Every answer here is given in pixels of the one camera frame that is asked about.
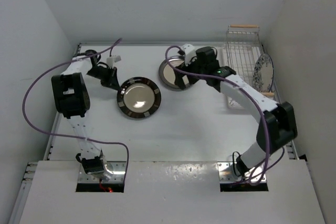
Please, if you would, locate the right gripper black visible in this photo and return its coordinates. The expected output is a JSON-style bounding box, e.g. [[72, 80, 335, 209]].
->
[[173, 54, 207, 90]]

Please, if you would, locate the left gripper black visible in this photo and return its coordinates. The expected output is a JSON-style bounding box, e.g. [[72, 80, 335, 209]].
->
[[87, 66, 121, 91]]

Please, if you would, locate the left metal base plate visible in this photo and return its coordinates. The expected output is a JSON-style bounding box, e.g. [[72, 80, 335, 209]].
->
[[78, 161, 126, 184]]

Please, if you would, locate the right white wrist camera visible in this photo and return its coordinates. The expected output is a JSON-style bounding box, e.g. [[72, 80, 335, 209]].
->
[[181, 44, 196, 66]]

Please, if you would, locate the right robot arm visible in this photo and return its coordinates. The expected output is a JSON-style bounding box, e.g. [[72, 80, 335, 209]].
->
[[173, 44, 298, 176]]

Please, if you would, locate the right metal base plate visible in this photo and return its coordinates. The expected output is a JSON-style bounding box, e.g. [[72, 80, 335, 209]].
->
[[217, 162, 267, 184]]

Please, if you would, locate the metal base plate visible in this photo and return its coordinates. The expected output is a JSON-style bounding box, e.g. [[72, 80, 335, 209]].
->
[[78, 161, 126, 184], [217, 162, 267, 184]]

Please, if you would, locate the grey rimmed beige plate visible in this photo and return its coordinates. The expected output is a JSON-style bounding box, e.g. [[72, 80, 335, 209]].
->
[[158, 56, 184, 91]]

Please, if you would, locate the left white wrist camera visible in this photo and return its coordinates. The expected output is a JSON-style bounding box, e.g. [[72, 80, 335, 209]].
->
[[106, 55, 121, 69]]

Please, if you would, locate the dark striped rim plate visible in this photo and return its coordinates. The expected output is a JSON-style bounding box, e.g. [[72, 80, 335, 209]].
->
[[117, 77, 162, 119]]

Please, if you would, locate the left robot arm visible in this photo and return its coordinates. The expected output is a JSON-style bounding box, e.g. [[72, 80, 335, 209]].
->
[[51, 49, 121, 180]]

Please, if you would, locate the blue floral white plate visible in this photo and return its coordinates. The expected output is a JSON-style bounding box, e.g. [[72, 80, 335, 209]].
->
[[252, 54, 274, 92]]

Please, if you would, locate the white wire dish rack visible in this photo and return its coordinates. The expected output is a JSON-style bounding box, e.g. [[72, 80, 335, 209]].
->
[[224, 25, 275, 100]]

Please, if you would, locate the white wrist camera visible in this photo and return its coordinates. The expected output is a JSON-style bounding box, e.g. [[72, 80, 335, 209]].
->
[[181, 44, 196, 66], [106, 55, 121, 69]]

